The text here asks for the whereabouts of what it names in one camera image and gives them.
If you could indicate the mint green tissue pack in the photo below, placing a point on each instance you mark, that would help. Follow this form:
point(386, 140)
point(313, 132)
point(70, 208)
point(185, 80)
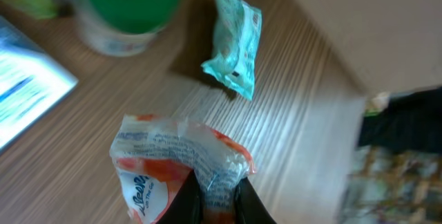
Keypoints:
point(236, 38)

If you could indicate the white cardboard box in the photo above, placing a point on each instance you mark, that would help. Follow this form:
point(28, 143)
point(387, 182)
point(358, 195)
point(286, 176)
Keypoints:
point(32, 82)

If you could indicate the green lid spice jar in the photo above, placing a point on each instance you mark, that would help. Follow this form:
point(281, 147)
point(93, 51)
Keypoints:
point(121, 28)

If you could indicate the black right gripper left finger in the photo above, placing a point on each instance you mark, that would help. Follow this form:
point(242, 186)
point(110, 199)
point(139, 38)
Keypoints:
point(186, 208)

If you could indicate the red white tissue pack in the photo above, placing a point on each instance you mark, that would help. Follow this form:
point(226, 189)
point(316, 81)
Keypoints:
point(154, 155)

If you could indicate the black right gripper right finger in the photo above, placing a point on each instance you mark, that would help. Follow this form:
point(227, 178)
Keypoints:
point(248, 206)

